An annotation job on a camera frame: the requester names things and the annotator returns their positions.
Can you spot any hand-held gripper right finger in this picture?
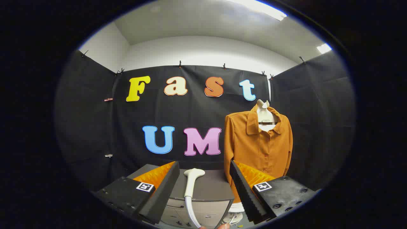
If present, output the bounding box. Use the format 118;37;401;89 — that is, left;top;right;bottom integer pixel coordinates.
229;160;318;225

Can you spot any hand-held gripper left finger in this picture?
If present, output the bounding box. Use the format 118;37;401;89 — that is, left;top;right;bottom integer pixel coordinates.
91;161;180;225

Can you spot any orange button shirt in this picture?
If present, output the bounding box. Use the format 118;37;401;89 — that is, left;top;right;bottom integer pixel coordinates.
224;104;293;204

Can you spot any grey drawer cabinet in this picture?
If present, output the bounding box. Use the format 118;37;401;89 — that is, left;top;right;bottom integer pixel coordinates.
127;164;235;229

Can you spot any white mannequin torso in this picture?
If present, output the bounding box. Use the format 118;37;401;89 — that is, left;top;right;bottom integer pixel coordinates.
223;99;281;226

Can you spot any long ceiling light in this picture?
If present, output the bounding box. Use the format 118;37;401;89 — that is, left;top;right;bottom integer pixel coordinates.
232;0;287;21

